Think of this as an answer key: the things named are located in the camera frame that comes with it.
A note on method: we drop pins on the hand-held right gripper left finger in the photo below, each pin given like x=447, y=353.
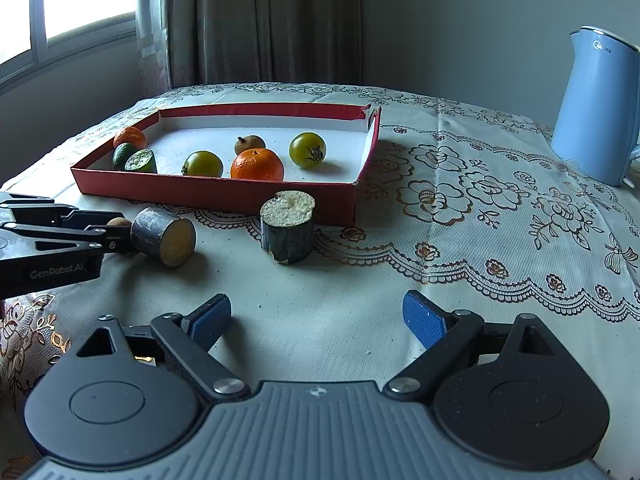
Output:
x=212, y=317

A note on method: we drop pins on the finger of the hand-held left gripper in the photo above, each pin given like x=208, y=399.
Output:
x=75, y=220
x=60, y=242

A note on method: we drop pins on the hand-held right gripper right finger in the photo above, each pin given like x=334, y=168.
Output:
x=424, y=317

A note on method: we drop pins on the green cucumber piece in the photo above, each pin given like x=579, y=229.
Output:
x=141, y=161
x=121, y=155

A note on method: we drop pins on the dark sugarcane piece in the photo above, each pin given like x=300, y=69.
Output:
x=160, y=235
x=287, y=232

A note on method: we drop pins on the orange mandarin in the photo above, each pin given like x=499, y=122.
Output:
x=257, y=165
x=129, y=136

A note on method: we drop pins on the red cardboard box tray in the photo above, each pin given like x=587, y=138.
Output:
x=225, y=192

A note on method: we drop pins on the brown longan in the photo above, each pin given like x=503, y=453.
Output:
x=120, y=222
x=249, y=144

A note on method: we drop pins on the gold floral tablecloth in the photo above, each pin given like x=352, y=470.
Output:
x=310, y=290

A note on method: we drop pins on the white lace tablecloth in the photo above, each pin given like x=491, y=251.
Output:
x=450, y=185

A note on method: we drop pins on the green tomato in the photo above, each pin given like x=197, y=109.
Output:
x=202, y=164
x=307, y=150

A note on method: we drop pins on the sheer patterned curtain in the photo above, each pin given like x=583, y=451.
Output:
x=152, y=25

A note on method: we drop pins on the window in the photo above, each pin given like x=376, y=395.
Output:
x=75, y=0

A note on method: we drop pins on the light blue electric kettle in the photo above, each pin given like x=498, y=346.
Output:
x=595, y=110

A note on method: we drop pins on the grey-brown curtain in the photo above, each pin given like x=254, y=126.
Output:
x=270, y=20

